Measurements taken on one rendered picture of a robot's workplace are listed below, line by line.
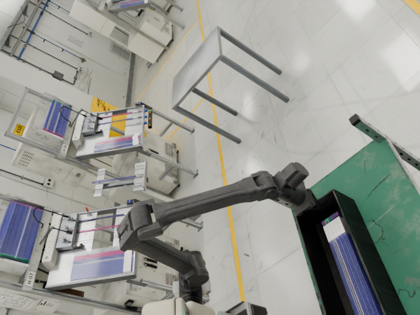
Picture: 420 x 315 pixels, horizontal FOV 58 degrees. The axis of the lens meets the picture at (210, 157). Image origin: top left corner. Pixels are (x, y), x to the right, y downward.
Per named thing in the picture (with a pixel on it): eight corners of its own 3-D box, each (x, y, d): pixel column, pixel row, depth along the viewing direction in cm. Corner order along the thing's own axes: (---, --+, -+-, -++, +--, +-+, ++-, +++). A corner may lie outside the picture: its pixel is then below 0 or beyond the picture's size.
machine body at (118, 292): (184, 242, 394) (130, 224, 365) (187, 308, 345) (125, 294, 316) (151, 269, 429) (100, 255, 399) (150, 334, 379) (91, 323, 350)
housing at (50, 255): (68, 220, 350) (62, 211, 340) (58, 269, 315) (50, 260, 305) (60, 222, 350) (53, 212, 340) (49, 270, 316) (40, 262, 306)
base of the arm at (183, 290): (178, 274, 151) (179, 303, 142) (177, 263, 145) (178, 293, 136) (200, 272, 151) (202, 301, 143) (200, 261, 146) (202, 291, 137)
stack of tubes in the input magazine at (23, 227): (44, 209, 333) (11, 199, 320) (29, 261, 297) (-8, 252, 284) (38, 217, 340) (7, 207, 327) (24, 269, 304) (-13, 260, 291)
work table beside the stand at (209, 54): (289, 100, 342) (219, 55, 304) (238, 144, 383) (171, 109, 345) (281, 70, 372) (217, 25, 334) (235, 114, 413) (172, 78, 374)
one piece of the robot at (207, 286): (194, 301, 151) (172, 294, 145) (193, 289, 155) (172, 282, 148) (212, 292, 147) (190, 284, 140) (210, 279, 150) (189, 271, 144)
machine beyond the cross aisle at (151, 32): (184, 5, 733) (90, -59, 642) (186, 25, 675) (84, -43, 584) (147, 58, 804) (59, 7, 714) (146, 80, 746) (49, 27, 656)
